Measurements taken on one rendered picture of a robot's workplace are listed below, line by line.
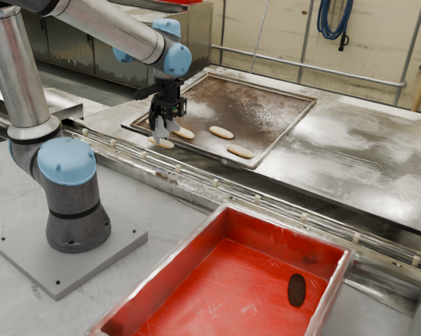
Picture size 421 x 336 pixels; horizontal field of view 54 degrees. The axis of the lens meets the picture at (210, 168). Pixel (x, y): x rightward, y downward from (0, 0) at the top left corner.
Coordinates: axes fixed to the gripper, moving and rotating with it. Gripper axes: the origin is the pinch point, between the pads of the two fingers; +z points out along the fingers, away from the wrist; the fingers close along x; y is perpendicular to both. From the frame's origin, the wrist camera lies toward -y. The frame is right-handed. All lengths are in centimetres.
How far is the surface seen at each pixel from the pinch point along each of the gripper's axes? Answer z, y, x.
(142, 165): 7.8, -1.7, -6.5
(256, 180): 11.9, 27.4, 14.8
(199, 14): 19, -196, 303
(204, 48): 57, -195, 316
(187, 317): 11, 43, -43
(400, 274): 8, 75, -8
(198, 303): 11, 42, -39
